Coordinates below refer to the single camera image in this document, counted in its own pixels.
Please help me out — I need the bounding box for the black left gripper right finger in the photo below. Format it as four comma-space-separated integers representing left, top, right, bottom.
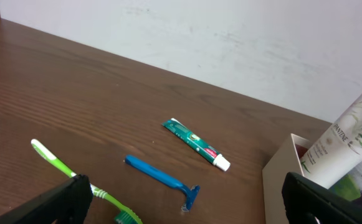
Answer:
282, 172, 362, 224

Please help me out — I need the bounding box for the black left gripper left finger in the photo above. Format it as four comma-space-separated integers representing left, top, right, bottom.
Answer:
0, 174, 93, 224

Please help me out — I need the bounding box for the green Dettol soap box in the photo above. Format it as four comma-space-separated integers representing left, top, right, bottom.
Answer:
329, 174, 361, 202

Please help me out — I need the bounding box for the white Pantene tube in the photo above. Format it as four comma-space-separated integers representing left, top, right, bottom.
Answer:
300, 94, 362, 189

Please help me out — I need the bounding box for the white box with maroon interior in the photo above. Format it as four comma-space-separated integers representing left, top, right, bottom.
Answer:
262, 134, 312, 224

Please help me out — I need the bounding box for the green white toothbrush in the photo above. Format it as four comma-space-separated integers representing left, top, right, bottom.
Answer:
31, 139, 143, 224

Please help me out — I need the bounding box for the green toothpaste tube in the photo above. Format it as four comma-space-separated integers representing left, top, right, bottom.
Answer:
161, 118, 231, 172

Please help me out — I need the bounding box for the blue disposable razor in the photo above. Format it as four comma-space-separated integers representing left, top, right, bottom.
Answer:
125, 155, 200, 212

